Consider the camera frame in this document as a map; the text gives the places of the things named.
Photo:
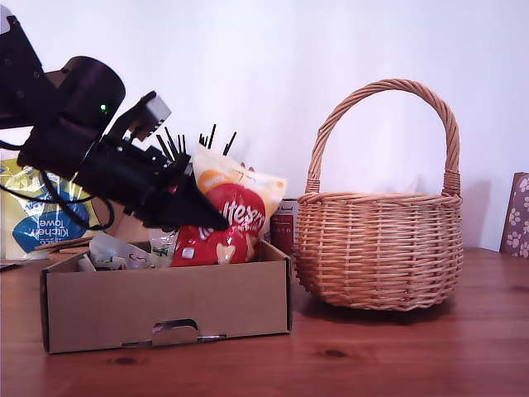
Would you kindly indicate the dark red tin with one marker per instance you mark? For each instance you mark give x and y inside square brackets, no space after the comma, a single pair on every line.
[285,231]

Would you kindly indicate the red and white Maltesers bag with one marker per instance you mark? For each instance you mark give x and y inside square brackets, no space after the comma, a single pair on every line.
[244,231]

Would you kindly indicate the black flat object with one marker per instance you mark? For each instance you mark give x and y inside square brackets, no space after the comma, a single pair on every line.
[8,267]

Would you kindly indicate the white printed carton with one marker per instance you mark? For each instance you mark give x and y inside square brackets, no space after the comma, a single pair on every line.
[268,231]

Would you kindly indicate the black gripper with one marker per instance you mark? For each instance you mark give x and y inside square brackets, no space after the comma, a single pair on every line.
[124,178]

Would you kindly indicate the brown cork coasters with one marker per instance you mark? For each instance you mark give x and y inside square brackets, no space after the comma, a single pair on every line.
[62,246]

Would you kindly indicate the white patterned egg bag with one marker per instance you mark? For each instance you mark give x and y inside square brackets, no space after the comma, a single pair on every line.
[115,252]

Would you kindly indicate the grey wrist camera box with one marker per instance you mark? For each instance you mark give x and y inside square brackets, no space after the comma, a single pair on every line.
[155,111]

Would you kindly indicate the chair with paw print cushion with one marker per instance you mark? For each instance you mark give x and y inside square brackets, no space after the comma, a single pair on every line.
[516,219]

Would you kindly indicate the white Galaxy egg bag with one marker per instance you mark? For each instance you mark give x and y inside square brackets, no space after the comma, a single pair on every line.
[161,248]

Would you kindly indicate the brown cardboard box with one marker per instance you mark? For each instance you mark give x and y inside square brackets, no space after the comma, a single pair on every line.
[165,297]

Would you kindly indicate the yellow kitchen towel pack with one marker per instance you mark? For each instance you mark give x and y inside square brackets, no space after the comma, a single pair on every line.
[37,231]

